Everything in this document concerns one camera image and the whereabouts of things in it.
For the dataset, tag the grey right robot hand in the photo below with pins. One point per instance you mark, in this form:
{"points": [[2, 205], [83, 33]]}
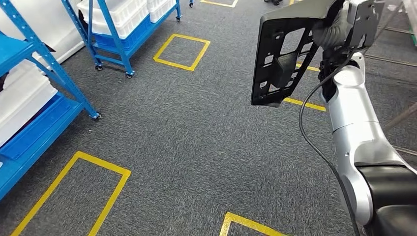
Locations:
{"points": [[337, 13]]}

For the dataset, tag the black plastic plate frame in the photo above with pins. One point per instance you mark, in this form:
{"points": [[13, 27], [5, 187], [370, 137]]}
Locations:
{"points": [[277, 22]]}

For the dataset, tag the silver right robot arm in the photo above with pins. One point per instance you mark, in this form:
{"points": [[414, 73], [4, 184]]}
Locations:
{"points": [[355, 130]]}

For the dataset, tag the blue wheeled shelf rack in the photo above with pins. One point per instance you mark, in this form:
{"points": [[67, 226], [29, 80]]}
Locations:
{"points": [[114, 60], [32, 143]]}

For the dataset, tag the white plastic crate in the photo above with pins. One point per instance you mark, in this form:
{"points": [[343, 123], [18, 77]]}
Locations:
{"points": [[161, 8], [26, 110], [123, 16], [22, 75]]}

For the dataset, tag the blue plastic crate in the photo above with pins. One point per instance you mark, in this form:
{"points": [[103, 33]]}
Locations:
{"points": [[130, 40]]}

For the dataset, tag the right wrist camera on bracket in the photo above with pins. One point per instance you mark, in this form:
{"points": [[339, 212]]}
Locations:
{"points": [[366, 19]]}

